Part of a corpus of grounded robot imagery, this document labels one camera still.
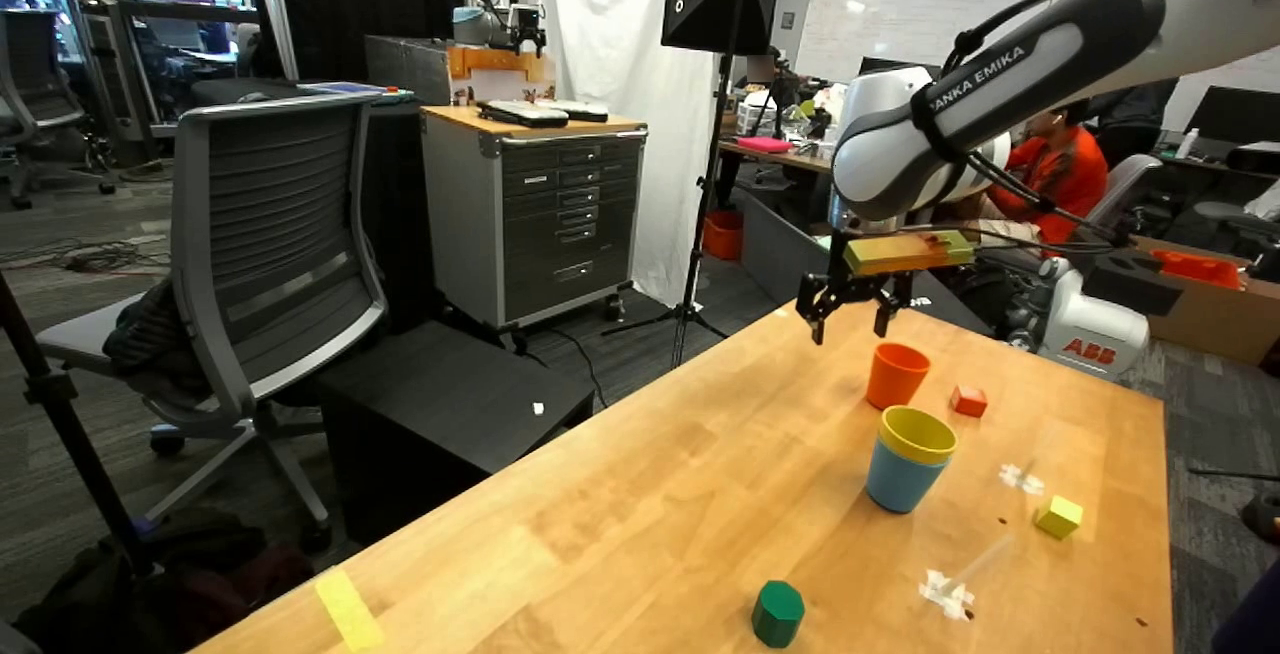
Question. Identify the white industrial robot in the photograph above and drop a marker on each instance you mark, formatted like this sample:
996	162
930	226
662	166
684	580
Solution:
1090	329

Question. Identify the monitor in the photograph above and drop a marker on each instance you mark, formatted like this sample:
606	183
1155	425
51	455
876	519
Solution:
1235	119

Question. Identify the white tape mark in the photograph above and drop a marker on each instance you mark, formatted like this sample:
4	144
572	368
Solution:
1020	479
946	595

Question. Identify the dark bag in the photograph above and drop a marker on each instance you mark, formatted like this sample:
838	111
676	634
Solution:
170	584

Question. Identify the dark jacket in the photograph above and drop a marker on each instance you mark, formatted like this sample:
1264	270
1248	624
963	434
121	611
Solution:
155	339

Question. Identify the black low cabinet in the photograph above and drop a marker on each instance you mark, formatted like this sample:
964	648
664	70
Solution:
440	414

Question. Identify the white curtain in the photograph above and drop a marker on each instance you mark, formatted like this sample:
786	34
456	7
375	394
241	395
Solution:
620	44

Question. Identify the yellow tape strip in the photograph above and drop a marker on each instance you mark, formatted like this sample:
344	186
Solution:
349	610

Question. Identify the cardboard box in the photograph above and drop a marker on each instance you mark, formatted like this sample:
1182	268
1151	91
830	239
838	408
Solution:
1210	319

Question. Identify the orange cup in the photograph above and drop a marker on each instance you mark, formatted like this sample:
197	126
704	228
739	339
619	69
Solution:
895	376

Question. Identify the orange bin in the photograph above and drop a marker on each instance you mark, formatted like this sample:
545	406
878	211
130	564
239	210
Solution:
723	237

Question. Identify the yellow cup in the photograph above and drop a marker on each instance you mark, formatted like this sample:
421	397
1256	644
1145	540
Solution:
915	437

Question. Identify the dark office chair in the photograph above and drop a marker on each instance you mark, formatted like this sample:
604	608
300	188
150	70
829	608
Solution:
35	84

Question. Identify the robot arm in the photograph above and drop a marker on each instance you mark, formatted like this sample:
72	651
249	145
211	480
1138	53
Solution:
1040	74

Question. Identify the grey tool drawer cabinet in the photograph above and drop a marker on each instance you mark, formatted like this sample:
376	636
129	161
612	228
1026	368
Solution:
560	224

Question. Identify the black keyboard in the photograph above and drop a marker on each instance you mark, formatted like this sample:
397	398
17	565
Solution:
525	114

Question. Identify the yellow block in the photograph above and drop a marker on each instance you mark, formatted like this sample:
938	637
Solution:
1058	518

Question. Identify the grey mesh office chair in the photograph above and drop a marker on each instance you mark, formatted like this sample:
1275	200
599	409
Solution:
270	224

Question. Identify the green block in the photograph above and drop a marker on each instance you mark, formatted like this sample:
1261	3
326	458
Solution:
777	616

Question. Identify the stand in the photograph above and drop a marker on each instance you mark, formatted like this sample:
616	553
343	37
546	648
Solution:
60	414

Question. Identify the red block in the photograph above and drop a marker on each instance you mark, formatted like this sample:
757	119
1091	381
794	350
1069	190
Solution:
968	401

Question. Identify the blue cup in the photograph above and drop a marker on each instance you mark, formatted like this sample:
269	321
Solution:
900	484

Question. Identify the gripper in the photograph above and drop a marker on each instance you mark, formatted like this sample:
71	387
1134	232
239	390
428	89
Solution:
868	286

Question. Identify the whiteboard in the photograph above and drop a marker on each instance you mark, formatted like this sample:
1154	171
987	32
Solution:
900	29

